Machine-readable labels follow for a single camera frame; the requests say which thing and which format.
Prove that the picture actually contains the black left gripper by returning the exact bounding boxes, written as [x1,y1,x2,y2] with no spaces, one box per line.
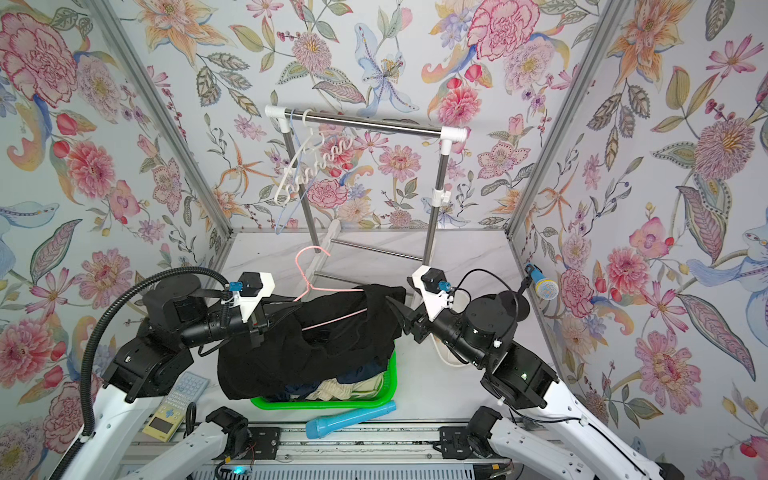
[181,292,305,349]

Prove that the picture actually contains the pink hanger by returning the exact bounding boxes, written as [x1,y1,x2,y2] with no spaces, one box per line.
[293,245,368,331]

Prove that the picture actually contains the black shorts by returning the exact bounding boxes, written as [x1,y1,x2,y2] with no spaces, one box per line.
[217,284,406,400]

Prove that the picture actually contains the navy blue shorts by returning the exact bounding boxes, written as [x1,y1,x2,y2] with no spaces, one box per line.
[265,361,387,402]

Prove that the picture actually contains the beige shorts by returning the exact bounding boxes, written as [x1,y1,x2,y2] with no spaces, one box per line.
[306,374,384,402]

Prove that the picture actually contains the white hanger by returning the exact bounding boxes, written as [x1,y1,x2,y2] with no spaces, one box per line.
[273,110,354,207]

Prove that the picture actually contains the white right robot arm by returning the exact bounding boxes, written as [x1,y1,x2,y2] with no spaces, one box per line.
[387,291,684,479]

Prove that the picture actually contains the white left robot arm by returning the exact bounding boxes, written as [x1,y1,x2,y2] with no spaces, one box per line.
[52,266,301,479]

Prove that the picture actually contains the white tray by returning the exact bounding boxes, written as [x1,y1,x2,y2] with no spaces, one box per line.
[431,335,470,368]

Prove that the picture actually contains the green plastic basket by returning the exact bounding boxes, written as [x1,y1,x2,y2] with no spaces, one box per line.
[251,353,397,410]

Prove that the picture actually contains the teal flashlight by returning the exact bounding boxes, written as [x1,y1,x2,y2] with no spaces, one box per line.
[305,401,397,440]

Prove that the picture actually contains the blue toy microphone on stand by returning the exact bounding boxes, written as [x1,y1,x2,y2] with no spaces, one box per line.
[499,263,560,322]

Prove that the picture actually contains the grey remote calculator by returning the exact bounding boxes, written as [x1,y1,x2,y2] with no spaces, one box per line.
[142,372,210,442]

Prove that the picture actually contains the steel clothes rack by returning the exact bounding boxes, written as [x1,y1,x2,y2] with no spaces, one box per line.
[265,105,469,267]

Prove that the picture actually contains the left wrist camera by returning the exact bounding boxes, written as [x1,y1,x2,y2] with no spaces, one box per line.
[229,272,275,323]

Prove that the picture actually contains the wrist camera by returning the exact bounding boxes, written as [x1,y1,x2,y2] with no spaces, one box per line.
[229,272,275,323]
[410,265,454,321]

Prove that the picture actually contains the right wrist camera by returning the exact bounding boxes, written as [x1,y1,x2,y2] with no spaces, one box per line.
[410,265,454,321]

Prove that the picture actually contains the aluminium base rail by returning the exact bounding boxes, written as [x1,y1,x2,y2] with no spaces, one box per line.
[95,422,613,480]

